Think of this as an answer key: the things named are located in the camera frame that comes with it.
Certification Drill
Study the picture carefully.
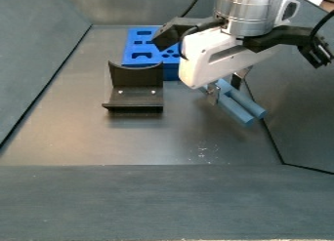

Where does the light blue square-circle peg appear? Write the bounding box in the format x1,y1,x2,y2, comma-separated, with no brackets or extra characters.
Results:
200,79,265,126

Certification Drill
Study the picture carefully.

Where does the black camera cable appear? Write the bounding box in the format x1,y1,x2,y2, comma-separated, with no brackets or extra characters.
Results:
180,0,205,19

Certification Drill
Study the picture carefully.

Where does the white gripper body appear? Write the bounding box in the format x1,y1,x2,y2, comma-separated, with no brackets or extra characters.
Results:
179,27,281,89

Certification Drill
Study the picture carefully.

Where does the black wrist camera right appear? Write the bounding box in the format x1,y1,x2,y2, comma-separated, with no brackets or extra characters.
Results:
243,25,334,68

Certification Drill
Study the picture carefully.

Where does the blue foam shape-sorter block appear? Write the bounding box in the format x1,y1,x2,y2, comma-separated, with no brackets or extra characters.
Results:
121,26,180,81

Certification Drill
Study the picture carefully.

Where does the black curved fixture stand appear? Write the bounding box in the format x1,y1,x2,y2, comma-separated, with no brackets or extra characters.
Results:
101,62,164,113

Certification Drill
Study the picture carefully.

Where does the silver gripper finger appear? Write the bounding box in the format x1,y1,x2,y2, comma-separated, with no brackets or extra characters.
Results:
205,83,220,105
231,66,251,90

